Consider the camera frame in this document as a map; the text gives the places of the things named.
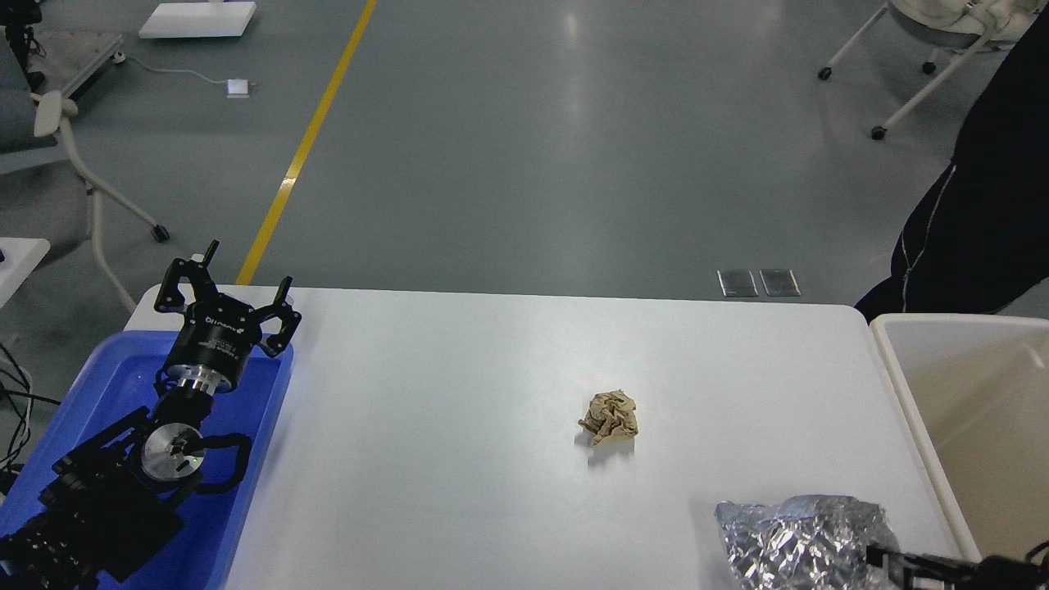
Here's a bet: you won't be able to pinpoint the crumpled brown paper ball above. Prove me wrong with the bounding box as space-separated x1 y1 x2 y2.
578 389 639 447

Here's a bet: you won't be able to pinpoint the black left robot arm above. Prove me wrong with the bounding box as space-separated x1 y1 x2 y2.
2 240 302 589

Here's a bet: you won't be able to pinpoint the white power adapter with cable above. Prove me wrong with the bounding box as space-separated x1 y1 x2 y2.
110 52 256 98

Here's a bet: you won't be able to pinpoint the black cables at left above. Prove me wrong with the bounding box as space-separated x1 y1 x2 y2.
0 343 61 496

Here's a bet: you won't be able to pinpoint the right metal floor plate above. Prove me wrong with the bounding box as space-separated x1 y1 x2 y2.
758 268 802 297

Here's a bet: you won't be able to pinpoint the white plastic bin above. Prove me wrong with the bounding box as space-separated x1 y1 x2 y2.
870 314 1048 561

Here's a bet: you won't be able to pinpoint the left metal floor plate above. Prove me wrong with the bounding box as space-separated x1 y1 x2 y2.
716 269 758 298

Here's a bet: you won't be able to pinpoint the person in black clothes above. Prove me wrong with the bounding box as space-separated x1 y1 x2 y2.
856 14 1048 321

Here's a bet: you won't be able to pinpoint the small white side table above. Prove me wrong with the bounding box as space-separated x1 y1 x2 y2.
0 238 50 307

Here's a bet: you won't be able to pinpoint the blue plastic bin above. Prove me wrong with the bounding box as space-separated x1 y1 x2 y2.
2 331 293 589

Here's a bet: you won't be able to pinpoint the silver foil bag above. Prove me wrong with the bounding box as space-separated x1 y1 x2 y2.
713 494 899 589

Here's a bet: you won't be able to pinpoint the grey metal platform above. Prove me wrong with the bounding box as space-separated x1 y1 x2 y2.
29 30 125 98

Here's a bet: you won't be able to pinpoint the white flat board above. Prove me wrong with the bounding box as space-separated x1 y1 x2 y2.
138 1 257 39

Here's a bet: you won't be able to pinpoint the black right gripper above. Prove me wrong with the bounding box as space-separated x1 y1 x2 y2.
865 544 1048 589

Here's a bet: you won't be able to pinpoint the white rolling chair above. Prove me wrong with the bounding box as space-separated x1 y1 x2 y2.
817 1 1047 141

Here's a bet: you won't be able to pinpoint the metal floor plate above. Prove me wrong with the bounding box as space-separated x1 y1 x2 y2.
716 269 758 298
758 268 802 297

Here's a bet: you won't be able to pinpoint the grey office chair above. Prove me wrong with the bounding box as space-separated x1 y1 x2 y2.
1 43 170 311

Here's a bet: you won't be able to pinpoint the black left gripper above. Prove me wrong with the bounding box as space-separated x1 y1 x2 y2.
153 239 302 393

